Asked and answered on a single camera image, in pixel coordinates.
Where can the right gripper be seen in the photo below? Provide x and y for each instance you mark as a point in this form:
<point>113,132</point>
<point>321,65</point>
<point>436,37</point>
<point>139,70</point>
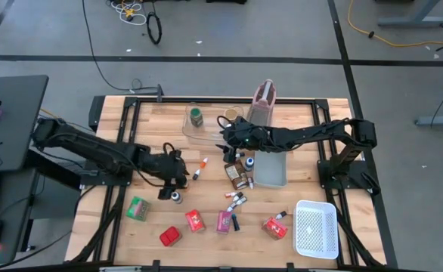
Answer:
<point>242,136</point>

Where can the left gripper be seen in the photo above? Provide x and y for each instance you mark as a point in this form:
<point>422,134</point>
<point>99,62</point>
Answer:
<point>168,166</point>

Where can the white lid spice jar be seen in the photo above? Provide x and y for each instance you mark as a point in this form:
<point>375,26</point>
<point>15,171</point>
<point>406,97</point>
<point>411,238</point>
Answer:
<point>176,197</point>

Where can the blue cap colouring bottle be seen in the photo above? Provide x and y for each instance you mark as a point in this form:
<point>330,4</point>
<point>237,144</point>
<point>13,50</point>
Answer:
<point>249,164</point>

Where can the brown label jar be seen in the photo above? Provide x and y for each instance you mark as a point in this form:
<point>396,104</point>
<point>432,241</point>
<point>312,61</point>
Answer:
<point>236,175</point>

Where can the gold lid seasoning jar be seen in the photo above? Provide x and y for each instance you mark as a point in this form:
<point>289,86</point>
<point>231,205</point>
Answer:
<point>232,113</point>

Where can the green lid oregano jar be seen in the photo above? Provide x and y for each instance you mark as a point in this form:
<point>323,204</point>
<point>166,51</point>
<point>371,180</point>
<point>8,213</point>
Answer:
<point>196,113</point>

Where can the red cap small dropper bottle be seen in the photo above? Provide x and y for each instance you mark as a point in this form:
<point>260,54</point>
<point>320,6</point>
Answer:
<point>230,195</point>

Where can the green label small dropper bottle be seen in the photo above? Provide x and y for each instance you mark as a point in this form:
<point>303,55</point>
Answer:
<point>242,201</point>

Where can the red Froot Loops cereal box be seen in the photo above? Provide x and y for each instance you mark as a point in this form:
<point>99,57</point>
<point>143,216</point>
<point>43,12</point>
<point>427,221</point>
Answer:
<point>195,221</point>
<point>274,228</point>

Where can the purple label small dropper bottle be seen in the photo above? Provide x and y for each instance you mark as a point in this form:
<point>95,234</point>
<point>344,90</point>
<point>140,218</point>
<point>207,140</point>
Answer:
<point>230,208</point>

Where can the red lid spice jar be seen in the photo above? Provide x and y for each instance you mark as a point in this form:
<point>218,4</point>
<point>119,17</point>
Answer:
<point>170,236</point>

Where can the magenta Raisin Bran cereal box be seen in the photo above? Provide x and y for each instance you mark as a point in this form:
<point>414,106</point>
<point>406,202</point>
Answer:
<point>223,223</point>

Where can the dark blue tube teal ends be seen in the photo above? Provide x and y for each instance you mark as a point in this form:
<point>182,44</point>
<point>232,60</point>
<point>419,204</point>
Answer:
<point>236,223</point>

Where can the white perforated plastic basket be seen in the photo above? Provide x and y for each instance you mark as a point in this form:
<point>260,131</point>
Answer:
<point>315,230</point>

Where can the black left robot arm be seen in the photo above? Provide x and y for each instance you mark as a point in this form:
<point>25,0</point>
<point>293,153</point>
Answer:
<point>93,149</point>

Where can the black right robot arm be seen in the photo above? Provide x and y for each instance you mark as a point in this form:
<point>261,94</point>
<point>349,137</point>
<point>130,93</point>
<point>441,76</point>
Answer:
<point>312,132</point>

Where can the clear plastic organizer bin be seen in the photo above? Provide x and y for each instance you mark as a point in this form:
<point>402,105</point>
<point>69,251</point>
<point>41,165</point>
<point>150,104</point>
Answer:
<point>210,130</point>

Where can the green cereal box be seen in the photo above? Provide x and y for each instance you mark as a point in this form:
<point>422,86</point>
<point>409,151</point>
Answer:
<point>137,209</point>

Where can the gray plastic bin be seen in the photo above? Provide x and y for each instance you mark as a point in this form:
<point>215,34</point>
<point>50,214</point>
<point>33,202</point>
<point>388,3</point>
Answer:
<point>270,170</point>

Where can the gray desk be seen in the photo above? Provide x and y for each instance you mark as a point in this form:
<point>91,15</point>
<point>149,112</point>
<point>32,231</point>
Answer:
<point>11,196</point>

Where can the black desk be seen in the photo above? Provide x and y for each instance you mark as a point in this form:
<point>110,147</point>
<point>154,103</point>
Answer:
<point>13,121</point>

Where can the gray desk leg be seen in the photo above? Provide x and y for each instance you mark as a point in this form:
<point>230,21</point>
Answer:
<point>414,20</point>
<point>440,121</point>

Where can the black metal table frame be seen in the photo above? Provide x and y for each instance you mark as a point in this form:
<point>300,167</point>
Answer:
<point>168,100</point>

